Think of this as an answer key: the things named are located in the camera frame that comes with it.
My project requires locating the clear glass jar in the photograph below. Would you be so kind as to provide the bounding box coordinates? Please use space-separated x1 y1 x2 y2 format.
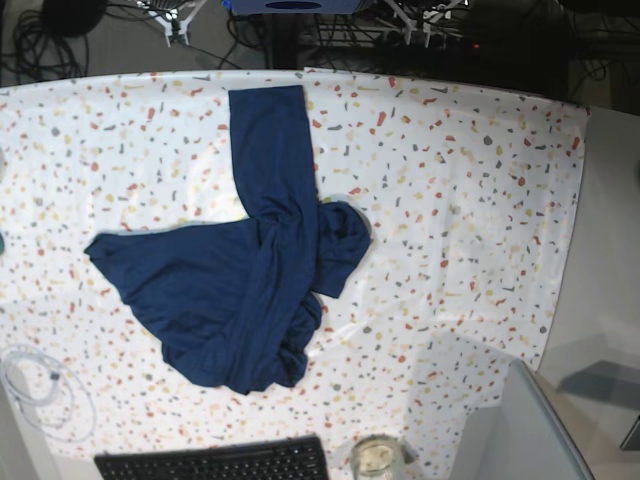
350 435 406 480

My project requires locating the blue box with oval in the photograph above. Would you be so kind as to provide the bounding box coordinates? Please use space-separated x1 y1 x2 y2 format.
222 0 372 15

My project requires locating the navy blue t-shirt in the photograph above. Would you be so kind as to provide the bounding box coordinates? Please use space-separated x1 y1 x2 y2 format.
86 86 370 394

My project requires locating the black wire rack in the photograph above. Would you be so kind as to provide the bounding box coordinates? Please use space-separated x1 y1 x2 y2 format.
299 6 466 50

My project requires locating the black computer keyboard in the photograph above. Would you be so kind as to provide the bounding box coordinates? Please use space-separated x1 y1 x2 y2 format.
94 436 329 480

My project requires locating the terrazzo pattern table cover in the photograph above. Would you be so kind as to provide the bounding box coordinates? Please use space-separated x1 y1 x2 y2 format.
1 70 589 479

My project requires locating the grey laptop computer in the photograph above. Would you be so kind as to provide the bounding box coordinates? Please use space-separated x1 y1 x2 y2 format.
450 360 593 480

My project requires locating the coiled white cable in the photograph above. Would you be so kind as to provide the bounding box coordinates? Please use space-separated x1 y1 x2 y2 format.
0 345 98 444

